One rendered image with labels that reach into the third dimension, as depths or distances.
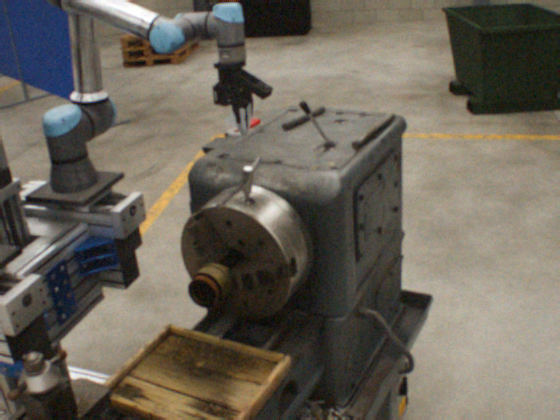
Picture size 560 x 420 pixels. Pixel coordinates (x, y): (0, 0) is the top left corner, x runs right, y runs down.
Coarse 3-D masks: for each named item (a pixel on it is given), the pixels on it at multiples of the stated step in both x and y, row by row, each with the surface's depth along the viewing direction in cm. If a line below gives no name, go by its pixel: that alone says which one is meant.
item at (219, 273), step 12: (216, 264) 153; (204, 276) 147; (216, 276) 147; (228, 276) 149; (192, 288) 148; (204, 288) 153; (216, 288) 146; (228, 288) 149; (192, 300) 149; (204, 300) 150; (216, 300) 146
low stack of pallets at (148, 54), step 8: (120, 40) 888; (128, 40) 891; (136, 40) 926; (120, 48) 895; (128, 48) 897; (136, 48) 890; (144, 48) 887; (152, 48) 885; (184, 48) 924; (192, 48) 980; (128, 56) 898; (136, 56) 902; (144, 56) 896; (152, 56) 891; (160, 56) 892; (168, 56) 888; (176, 56) 886; (184, 56) 929; (128, 64) 903; (152, 64) 897
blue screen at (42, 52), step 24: (0, 0) 738; (24, 0) 674; (0, 24) 767; (24, 24) 698; (48, 24) 640; (0, 48) 799; (24, 48) 724; (48, 48) 662; (0, 72) 833; (24, 72) 752; (48, 72) 685; (72, 72) 630; (24, 96) 777; (48, 96) 794; (120, 120) 652
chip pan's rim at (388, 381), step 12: (408, 300) 229; (420, 300) 227; (432, 300) 221; (420, 324) 210; (384, 348) 207; (408, 348) 206; (372, 372) 198; (396, 372) 197; (384, 384) 185; (384, 396) 189; (372, 408) 176
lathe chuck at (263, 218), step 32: (224, 192) 161; (192, 224) 159; (224, 224) 154; (256, 224) 149; (288, 224) 154; (192, 256) 164; (256, 256) 153; (288, 256) 150; (256, 288) 158; (288, 288) 153
